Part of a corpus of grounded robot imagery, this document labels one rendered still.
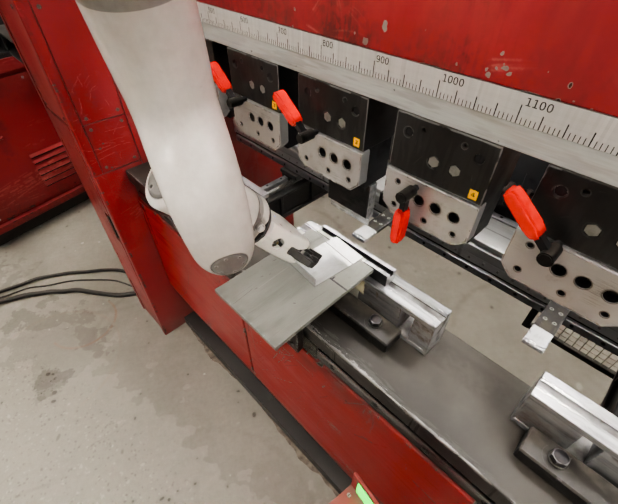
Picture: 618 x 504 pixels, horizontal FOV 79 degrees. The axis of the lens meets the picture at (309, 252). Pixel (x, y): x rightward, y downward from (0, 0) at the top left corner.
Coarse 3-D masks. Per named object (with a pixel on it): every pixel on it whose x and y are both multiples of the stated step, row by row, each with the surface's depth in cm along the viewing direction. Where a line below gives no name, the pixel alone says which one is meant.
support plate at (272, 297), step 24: (312, 240) 83; (264, 264) 78; (288, 264) 78; (360, 264) 78; (216, 288) 73; (240, 288) 73; (264, 288) 73; (288, 288) 73; (312, 288) 73; (336, 288) 73; (240, 312) 69; (264, 312) 69; (288, 312) 69; (312, 312) 69; (264, 336) 65; (288, 336) 65
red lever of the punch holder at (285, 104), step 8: (280, 96) 62; (288, 96) 63; (280, 104) 63; (288, 104) 63; (288, 112) 63; (296, 112) 63; (288, 120) 63; (296, 120) 63; (296, 128) 64; (304, 128) 64; (296, 136) 63; (304, 136) 63; (312, 136) 64
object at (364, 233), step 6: (384, 204) 94; (378, 216) 88; (384, 216) 88; (390, 216) 88; (372, 222) 87; (378, 222) 87; (384, 222) 87; (390, 222) 87; (360, 228) 85; (366, 228) 85; (372, 228) 85; (378, 228) 85; (354, 234) 84; (360, 234) 84; (366, 234) 84; (372, 234) 84; (360, 240) 83; (366, 240) 83
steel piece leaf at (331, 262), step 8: (320, 248) 81; (328, 248) 81; (328, 256) 79; (336, 256) 79; (296, 264) 75; (320, 264) 77; (328, 264) 77; (336, 264) 77; (344, 264) 77; (304, 272) 74; (312, 272) 76; (320, 272) 76; (328, 272) 76; (336, 272) 76; (312, 280) 73; (320, 280) 74
